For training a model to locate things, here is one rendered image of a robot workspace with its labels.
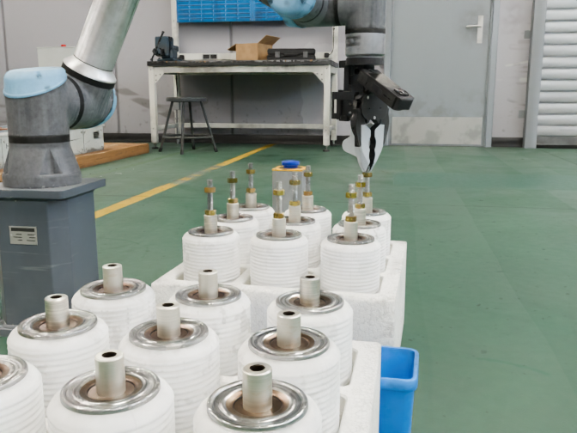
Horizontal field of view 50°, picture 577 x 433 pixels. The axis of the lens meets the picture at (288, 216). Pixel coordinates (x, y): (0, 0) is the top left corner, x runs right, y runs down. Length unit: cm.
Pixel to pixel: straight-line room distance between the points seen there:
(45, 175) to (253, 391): 89
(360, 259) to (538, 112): 518
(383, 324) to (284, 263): 18
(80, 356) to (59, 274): 68
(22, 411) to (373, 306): 55
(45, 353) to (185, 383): 14
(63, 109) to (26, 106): 7
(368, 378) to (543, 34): 548
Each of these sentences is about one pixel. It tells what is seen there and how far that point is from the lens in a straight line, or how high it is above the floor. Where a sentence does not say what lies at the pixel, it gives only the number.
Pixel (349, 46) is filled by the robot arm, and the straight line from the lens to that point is 119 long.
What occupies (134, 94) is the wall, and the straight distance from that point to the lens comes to 655.
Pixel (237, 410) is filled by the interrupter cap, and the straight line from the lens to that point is 48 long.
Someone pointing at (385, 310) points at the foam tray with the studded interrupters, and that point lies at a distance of 94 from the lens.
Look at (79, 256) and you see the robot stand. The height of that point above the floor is 15.
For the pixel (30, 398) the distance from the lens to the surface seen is 56.
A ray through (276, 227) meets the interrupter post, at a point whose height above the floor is 27.
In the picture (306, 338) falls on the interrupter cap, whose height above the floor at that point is 25.
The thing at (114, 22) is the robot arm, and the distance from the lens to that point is 138.
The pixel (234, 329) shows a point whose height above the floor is 22.
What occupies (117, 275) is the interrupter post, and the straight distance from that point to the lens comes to 75.
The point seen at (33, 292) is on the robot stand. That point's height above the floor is 9.
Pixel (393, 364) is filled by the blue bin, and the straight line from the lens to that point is 93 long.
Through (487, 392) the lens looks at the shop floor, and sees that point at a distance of 110.
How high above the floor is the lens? 48
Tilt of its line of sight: 11 degrees down
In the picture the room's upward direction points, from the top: straight up
